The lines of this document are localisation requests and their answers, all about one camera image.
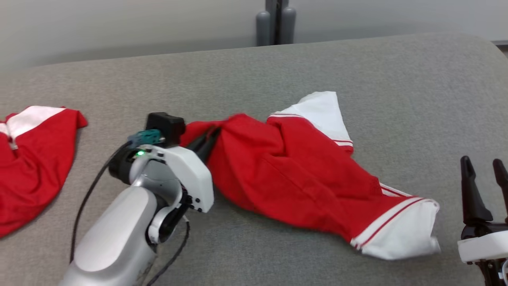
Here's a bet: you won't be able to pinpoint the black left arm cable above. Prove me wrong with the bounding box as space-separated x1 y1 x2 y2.
147 216 191 286

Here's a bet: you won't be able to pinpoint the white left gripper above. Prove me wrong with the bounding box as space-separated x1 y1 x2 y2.
137 126 221 213

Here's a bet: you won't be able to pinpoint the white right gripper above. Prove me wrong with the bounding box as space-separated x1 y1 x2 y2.
457 156 508 263

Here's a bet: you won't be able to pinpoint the black left camera cable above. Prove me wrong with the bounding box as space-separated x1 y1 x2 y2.
71 141 133 263

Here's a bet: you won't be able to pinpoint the red shirt with white sleeves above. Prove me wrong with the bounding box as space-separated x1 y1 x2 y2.
179 91 442 261

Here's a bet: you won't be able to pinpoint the teal cable connector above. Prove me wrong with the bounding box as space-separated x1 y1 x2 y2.
128 129 165 148

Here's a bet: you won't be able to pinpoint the grey metal partition post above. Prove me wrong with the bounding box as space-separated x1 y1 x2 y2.
265 0 289 45

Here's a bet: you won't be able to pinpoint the red shorts with white trim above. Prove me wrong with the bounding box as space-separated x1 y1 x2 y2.
0 105 88 239

